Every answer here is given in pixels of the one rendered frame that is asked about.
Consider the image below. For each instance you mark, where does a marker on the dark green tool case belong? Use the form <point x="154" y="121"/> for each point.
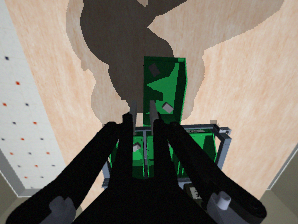
<point x="191" y="191"/>

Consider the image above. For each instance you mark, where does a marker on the green bin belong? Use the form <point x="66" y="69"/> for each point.
<point x="168" y="86"/>
<point x="205" y="139"/>
<point x="150" y="156"/>
<point x="138" y="169"/>

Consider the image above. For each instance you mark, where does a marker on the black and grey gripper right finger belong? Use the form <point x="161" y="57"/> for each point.
<point x="226" y="201"/>

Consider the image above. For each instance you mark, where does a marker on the dark grey metal shelf rack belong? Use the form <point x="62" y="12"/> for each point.
<point x="219" y="132"/>

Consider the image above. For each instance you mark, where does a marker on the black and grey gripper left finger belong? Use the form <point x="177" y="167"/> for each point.
<point x="57" y="202"/>

